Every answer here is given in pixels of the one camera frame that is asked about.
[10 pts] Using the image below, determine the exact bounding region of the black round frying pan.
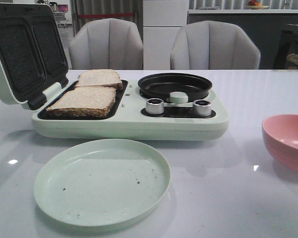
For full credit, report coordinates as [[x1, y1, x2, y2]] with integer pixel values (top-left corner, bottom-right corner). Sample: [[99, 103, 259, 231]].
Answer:
[[138, 72, 212, 102]]

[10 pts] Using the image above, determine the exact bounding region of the mint green sandwich maker lid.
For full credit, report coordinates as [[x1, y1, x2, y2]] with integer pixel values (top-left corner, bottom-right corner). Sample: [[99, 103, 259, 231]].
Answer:
[[0, 2, 69, 110]]

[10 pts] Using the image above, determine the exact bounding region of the silver control knob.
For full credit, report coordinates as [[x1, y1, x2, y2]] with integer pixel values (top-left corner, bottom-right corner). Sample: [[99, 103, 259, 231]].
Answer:
[[192, 100, 212, 117], [145, 98, 164, 115]]

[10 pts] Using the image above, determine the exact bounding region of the right silver control knob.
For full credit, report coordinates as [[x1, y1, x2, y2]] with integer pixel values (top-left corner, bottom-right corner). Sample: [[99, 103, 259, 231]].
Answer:
[[192, 100, 212, 117]]

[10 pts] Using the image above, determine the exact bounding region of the pink plastic bowl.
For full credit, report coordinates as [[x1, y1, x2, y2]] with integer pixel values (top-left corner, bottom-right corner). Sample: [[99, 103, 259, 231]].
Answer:
[[262, 114, 298, 172]]

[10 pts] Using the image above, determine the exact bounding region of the right grey upholstered chair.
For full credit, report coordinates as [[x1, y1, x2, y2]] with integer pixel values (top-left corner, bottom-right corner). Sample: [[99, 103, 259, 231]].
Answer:
[[170, 20, 261, 70]]

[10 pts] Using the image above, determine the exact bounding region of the mint green breakfast maker base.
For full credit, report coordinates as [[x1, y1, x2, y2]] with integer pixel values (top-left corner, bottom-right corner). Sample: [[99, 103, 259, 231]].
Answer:
[[32, 79, 229, 141]]

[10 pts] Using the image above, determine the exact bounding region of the bread slice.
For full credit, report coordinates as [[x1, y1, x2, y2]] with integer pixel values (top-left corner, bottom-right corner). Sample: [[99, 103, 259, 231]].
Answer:
[[75, 69, 123, 90], [46, 86, 116, 118]]

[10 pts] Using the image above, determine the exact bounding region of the dark appliance at right edge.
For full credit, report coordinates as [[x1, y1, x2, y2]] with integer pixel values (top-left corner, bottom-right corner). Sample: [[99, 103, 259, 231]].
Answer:
[[273, 24, 298, 69]]

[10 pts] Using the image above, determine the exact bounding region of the white refrigerator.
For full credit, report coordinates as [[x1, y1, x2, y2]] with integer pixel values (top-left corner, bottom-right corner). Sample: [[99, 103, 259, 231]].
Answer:
[[143, 0, 189, 70]]

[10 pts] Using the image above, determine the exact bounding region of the grey upholstered chair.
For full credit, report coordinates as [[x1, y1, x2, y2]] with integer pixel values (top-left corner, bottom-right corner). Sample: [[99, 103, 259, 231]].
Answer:
[[69, 18, 144, 70], [170, 20, 261, 70]]

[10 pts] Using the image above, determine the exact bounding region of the mint green round plate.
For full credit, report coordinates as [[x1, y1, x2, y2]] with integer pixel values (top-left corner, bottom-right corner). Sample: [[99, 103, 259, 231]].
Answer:
[[34, 139, 170, 230]]

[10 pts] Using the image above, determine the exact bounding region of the fruit plate on counter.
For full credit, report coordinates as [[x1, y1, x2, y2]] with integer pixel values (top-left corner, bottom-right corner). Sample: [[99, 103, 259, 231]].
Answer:
[[245, 0, 269, 10]]

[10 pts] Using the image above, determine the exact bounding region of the left silver control knob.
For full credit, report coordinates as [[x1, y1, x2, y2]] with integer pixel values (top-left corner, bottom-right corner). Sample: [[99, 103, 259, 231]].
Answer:
[[145, 98, 164, 115]]

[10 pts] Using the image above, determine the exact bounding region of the grey kitchen counter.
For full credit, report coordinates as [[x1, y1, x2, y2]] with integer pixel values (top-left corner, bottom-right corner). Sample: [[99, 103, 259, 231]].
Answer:
[[188, 9, 298, 69]]

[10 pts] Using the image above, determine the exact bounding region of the left grey upholstered chair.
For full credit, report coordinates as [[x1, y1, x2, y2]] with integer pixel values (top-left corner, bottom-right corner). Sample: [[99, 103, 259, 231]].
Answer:
[[69, 18, 144, 70]]

